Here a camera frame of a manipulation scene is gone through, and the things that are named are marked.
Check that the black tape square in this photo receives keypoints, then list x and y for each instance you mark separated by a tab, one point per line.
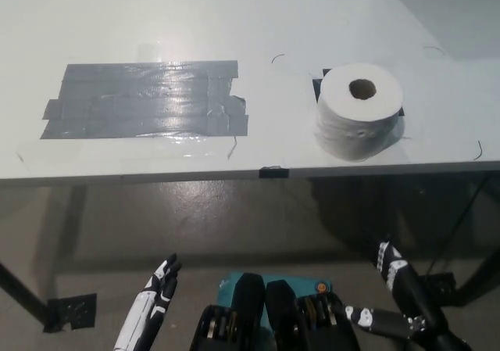
315	89

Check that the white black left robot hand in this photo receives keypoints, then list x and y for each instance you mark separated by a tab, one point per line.
136	312

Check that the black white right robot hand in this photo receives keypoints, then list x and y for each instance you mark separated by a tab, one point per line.
414	292

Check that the black table leg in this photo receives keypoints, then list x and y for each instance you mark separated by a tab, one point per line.
23	290
482	284

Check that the small black tape piece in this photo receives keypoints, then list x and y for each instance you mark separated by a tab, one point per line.
273	172

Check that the white toilet paper roll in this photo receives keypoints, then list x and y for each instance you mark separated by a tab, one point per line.
351	128

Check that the grey duct tape patch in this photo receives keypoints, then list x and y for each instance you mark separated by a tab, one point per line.
144	101

